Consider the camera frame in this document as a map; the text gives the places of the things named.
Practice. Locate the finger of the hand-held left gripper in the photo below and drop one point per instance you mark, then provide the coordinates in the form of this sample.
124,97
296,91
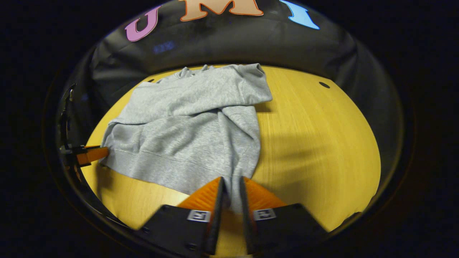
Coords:
93,154

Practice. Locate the grey sweatshirt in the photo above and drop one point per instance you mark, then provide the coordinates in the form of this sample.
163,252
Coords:
186,136

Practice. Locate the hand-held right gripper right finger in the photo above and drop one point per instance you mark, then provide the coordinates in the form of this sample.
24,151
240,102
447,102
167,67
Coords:
247,222

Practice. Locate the black backdrop cloth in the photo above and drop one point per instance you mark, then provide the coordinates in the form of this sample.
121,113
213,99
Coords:
251,43

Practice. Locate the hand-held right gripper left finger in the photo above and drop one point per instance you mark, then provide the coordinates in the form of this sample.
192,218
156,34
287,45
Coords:
215,222

